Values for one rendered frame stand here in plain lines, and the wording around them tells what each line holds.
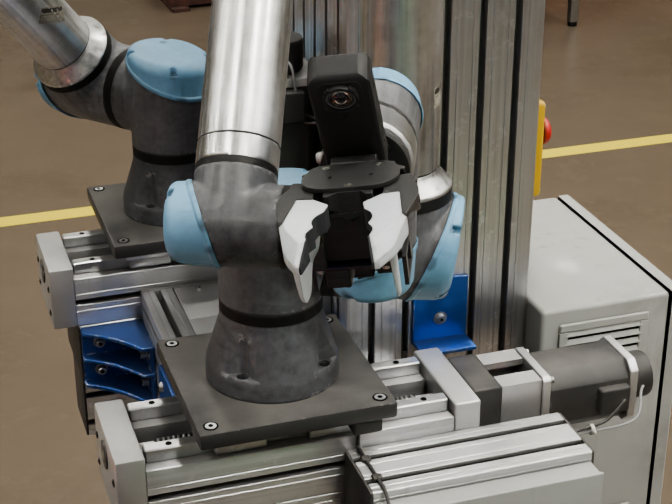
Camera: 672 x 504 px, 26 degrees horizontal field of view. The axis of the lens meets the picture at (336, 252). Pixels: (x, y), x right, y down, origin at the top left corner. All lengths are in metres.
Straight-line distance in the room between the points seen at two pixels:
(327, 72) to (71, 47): 1.02
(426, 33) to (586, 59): 5.52
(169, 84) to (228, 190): 0.72
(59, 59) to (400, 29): 0.69
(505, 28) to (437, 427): 0.47
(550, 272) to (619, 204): 3.40
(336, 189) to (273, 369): 0.57
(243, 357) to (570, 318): 0.48
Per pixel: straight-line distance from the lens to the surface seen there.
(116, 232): 2.02
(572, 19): 7.46
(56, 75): 2.04
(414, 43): 1.45
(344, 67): 1.03
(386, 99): 1.19
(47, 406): 4.09
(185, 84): 1.97
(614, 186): 5.51
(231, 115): 1.29
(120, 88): 2.02
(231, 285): 1.57
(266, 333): 1.57
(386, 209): 1.00
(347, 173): 1.06
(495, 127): 1.78
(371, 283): 1.26
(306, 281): 1.01
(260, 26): 1.32
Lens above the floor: 2.08
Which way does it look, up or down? 25 degrees down
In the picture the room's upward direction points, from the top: straight up
